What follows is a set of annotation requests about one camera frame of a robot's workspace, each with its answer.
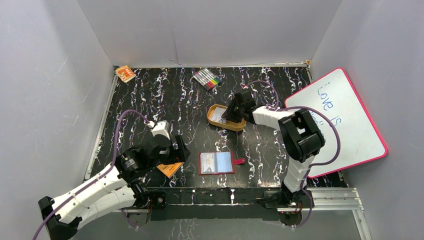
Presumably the orange oval tray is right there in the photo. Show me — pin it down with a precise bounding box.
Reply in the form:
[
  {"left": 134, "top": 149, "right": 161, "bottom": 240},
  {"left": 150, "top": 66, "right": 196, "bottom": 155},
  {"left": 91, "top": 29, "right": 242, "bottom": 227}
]
[{"left": 207, "top": 104, "right": 247, "bottom": 132}]

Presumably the pink framed whiteboard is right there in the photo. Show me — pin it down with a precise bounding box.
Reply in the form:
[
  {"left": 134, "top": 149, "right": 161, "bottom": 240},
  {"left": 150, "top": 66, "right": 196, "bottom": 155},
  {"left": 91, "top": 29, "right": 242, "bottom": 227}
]
[{"left": 285, "top": 68, "right": 388, "bottom": 179}]

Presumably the purple cable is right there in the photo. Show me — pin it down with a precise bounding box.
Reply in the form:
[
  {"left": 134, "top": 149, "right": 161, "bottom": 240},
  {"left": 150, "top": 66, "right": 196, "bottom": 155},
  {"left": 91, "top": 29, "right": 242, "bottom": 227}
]
[
  {"left": 32, "top": 109, "right": 156, "bottom": 240},
  {"left": 243, "top": 79, "right": 342, "bottom": 228}
]

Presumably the pack of coloured markers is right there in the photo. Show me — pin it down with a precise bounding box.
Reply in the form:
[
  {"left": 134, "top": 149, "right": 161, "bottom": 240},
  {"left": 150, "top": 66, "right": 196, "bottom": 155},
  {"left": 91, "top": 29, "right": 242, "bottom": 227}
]
[{"left": 192, "top": 68, "right": 222, "bottom": 91}]

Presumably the orange book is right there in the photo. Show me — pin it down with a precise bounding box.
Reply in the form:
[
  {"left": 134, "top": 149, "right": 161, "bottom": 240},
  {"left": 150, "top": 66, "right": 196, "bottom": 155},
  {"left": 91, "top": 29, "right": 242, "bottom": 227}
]
[{"left": 156, "top": 162, "right": 184, "bottom": 179}]

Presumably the black metal base rail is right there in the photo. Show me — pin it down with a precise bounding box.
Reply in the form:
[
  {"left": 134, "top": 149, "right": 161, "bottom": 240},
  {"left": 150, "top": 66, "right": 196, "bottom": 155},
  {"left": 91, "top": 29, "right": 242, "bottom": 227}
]
[{"left": 66, "top": 186, "right": 365, "bottom": 229}]

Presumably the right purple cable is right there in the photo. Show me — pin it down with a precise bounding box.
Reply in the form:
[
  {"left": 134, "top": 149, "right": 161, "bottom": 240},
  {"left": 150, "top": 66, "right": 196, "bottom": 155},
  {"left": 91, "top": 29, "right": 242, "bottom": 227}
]
[{"left": 243, "top": 79, "right": 342, "bottom": 228}]

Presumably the red card holder wallet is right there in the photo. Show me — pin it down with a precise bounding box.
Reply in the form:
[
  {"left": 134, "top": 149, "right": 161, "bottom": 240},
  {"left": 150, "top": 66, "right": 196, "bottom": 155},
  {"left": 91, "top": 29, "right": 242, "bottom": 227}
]
[{"left": 198, "top": 151, "right": 247, "bottom": 176}]

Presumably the small orange card box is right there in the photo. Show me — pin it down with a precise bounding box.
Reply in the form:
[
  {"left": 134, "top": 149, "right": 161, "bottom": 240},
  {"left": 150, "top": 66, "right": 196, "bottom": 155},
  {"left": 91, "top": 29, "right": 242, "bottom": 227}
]
[{"left": 115, "top": 65, "right": 136, "bottom": 83}]

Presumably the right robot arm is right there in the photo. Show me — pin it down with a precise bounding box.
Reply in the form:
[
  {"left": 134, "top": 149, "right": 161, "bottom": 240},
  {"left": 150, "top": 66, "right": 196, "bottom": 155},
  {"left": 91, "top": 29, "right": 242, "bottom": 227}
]
[{"left": 221, "top": 89, "right": 325, "bottom": 207}]

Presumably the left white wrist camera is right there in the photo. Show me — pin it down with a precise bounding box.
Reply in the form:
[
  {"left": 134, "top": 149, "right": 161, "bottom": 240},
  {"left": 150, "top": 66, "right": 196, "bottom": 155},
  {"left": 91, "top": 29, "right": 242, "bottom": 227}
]
[{"left": 147, "top": 120, "right": 171, "bottom": 141}]

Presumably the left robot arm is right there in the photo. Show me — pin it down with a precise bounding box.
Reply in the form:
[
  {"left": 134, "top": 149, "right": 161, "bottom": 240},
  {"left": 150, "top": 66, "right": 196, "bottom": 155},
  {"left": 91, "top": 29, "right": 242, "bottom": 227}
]
[{"left": 38, "top": 135, "right": 191, "bottom": 240}]

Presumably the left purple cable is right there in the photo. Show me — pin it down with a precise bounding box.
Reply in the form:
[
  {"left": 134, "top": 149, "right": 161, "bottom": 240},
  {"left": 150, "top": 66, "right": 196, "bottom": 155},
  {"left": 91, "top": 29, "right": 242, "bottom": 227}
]
[{"left": 32, "top": 109, "right": 156, "bottom": 240}]

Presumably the white card in tray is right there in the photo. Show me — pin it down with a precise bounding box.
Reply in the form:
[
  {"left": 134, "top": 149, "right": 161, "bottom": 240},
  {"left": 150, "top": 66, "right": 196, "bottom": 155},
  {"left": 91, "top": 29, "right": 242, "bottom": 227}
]
[{"left": 210, "top": 107, "right": 227, "bottom": 124}]

